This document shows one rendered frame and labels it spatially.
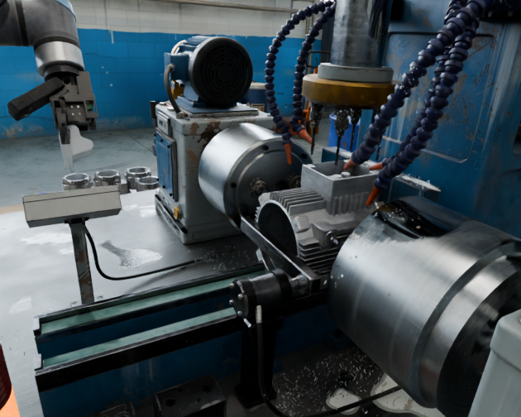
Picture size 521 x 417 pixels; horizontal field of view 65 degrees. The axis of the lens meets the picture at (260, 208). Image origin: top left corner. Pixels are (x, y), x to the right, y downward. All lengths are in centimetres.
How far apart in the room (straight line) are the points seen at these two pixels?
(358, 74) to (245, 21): 643
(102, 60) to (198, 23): 154
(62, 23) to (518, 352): 94
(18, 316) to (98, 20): 544
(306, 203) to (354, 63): 25
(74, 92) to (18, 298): 48
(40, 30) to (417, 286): 85
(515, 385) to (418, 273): 15
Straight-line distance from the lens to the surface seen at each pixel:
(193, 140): 111
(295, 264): 68
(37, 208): 86
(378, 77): 72
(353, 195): 77
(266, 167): 93
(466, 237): 55
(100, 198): 86
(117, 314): 77
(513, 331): 42
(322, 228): 71
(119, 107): 636
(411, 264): 53
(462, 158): 86
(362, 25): 73
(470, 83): 85
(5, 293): 113
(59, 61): 96
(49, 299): 107
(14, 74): 609
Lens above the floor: 138
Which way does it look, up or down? 23 degrees down
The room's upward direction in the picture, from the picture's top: 3 degrees clockwise
